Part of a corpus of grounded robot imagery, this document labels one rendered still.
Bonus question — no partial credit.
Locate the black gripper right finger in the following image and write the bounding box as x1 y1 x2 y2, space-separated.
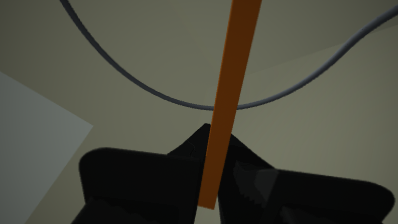
217 134 395 224

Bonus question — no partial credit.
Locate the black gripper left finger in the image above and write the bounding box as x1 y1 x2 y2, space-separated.
78 123 211 224

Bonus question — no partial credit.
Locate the orange-brown long bar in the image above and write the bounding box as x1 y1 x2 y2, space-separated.
198 0 262 210

